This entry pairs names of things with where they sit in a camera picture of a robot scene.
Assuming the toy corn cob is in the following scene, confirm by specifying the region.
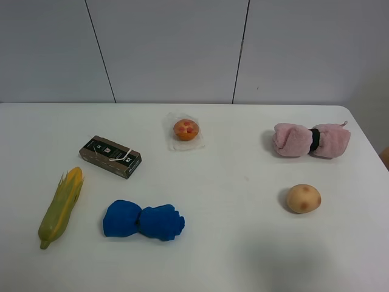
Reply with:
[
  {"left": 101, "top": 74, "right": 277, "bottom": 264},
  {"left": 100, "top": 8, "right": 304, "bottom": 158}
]
[{"left": 38, "top": 167, "right": 84, "bottom": 249}]

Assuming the toy muffin in wrapper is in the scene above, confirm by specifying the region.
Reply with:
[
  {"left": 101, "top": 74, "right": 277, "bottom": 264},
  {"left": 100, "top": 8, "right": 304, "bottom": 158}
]
[{"left": 162, "top": 113, "right": 205, "bottom": 151}]

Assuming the dark brown small box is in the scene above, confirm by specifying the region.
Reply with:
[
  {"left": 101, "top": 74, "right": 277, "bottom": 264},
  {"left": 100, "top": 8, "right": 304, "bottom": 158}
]
[{"left": 79, "top": 136, "right": 142, "bottom": 179}]

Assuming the blue rolled towel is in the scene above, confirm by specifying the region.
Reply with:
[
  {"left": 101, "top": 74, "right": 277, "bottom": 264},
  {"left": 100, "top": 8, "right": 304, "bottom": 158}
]
[{"left": 102, "top": 200, "right": 185, "bottom": 242}]

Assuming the toy potato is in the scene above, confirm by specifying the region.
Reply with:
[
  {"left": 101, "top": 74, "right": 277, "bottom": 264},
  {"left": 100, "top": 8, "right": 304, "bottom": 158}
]
[{"left": 286, "top": 184, "right": 322, "bottom": 214}]

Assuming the pink rolled towel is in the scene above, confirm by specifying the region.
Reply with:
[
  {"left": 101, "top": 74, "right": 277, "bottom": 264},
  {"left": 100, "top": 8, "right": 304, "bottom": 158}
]
[{"left": 272, "top": 122, "right": 351, "bottom": 159}]

